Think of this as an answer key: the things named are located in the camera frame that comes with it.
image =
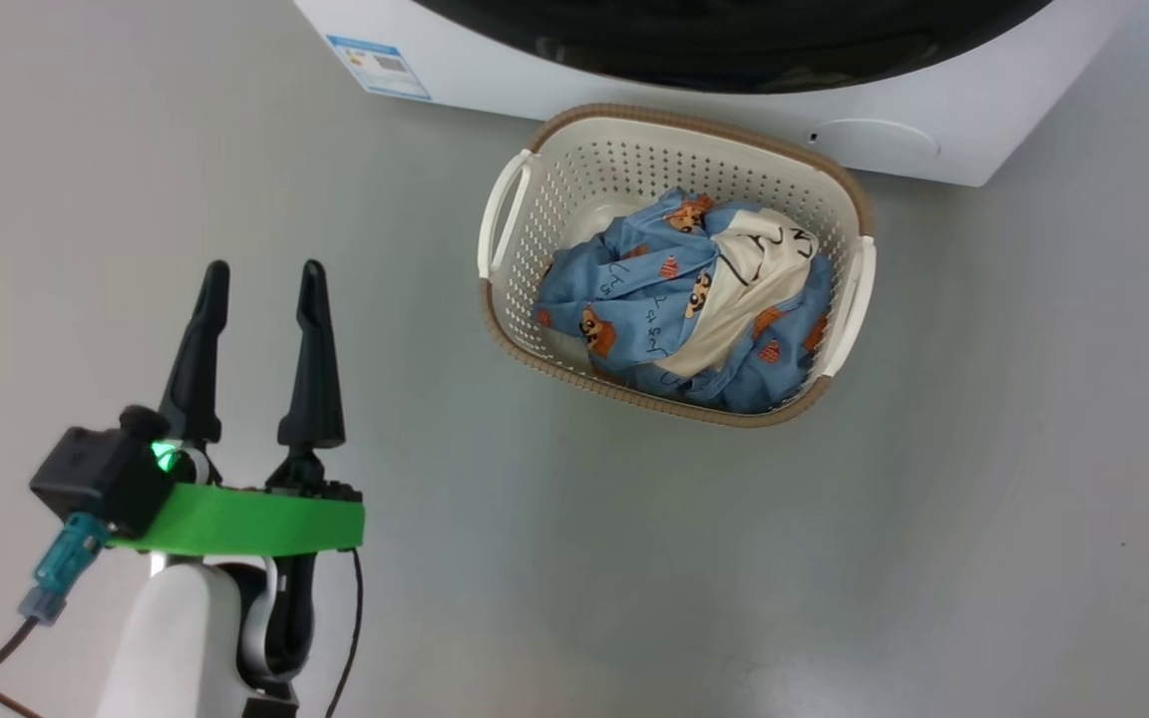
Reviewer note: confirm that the cream perforated laundry basket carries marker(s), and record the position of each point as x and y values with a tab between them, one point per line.
574	170

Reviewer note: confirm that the round white filter cover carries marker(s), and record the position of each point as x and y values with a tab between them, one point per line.
879	140

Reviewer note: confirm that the blue and cream printed garment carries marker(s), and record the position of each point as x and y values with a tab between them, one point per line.
744	279

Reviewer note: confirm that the blue energy label sticker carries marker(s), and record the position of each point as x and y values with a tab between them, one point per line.
378	67

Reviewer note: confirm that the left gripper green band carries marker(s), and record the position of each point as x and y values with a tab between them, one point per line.
255	519

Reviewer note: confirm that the white front-load washing machine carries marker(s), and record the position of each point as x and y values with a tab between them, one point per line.
634	90

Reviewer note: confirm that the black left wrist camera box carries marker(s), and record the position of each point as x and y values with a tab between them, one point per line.
96	474

